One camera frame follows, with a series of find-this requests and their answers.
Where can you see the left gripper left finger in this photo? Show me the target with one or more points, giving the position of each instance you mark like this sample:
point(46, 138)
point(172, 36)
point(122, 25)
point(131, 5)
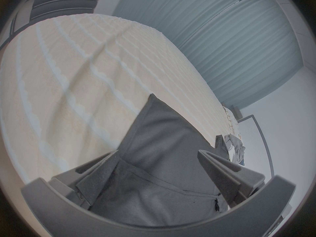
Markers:
point(96, 171)

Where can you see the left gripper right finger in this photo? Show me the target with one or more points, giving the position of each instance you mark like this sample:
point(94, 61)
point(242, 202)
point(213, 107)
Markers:
point(222, 174)

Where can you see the black T-shirt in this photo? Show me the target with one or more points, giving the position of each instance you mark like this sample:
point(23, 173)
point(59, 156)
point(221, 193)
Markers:
point(160, 144)

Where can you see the pile of clothes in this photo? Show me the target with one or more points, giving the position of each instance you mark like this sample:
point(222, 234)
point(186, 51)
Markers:
point(237, 147)

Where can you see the white printed pillow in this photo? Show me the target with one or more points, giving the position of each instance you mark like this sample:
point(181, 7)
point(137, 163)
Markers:
point(232, 122)

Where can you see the grey bedside table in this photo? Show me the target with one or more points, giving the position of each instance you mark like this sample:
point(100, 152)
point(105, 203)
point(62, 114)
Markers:
point(237, 113)

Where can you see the bed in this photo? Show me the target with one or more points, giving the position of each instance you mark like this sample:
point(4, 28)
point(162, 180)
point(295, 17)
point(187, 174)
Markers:
point(74, 83)

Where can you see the blue-green curtain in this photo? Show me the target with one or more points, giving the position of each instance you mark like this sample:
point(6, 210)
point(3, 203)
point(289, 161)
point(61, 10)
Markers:
point(222, 33)

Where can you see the black chest of drawers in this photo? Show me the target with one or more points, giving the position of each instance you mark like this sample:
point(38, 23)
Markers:
point(64, 4)

